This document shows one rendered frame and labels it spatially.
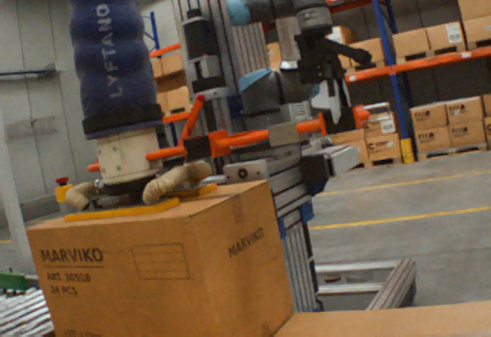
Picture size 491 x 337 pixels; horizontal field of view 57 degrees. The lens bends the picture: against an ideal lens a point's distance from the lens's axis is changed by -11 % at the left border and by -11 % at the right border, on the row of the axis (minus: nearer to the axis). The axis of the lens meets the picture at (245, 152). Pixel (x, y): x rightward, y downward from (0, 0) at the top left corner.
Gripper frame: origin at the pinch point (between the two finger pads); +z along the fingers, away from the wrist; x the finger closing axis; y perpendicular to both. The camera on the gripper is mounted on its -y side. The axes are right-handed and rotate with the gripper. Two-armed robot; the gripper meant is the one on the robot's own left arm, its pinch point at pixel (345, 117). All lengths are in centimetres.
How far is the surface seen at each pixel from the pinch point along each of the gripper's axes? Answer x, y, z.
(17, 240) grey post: -167, 373, 60
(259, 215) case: -9.7, 29.9, 21.2
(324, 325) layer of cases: -9, 17, 53
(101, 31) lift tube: 9, 55, -34
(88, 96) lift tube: 11, 62, -18
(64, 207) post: -49, 151, 18
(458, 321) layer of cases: -6, -20, 53
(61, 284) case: 21, 79, 30
